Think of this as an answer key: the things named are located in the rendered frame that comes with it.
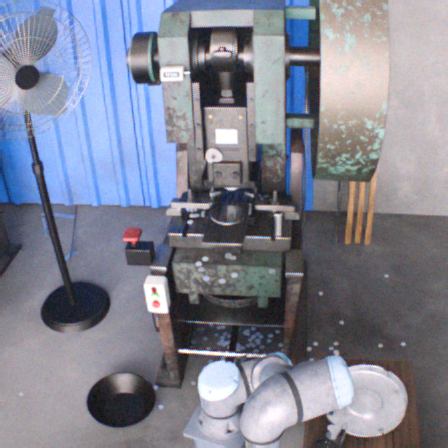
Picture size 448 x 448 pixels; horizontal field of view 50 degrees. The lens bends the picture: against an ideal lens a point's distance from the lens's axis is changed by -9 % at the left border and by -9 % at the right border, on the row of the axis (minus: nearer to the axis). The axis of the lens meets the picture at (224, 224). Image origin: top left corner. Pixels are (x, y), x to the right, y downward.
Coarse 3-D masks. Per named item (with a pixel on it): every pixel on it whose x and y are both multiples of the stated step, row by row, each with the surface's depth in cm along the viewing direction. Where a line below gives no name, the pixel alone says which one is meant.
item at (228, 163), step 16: (208, 96) 176; (224, 96) 170; (240, 96) 171; (208, 112) 168; (224, 112) 167; (240, 112) 166; (208, 128) 171; (224, 128) 170; (240, 128) 170; (208, 144) 174; (224, 144) 174; (240, 144) 173; (208, 160) 177; (224, 160) 177; (240, 160) 176; (208, 176) 182; (224, 176) 177; (240, 176) 176
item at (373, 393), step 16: (368, 384) 164; (384, 384) 164; (352, 400) 158; (368, 400) 157; (384, 400) 157; (400, 400) 157; (336, 416) 153; (352, 416) 153; (368, 416) 152; (384, 416) 151; (400, 416) 151; (352, 432) 147; (368, 432) 146; (384, 432) 146
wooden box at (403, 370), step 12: (348, 360) 179; (360, 360) 179; (372, 360) 178; (384, 360) 177; (396, 360) 177; (396, 372) 172; (408, 372) 171; (408, 384) 167; (408, 396) 162; (408, 408) 158; (312, 420) 158; (324, 420) 158; (408, 420) 154; (312, 432) 154; (324, 432) 154; (396, 432) 150; (408, 432) 150; (348, 444) 149; (360, 444) 148; (372, 444) 148; (384, 444) 147; (396, 444) 146; (408, 444) 146
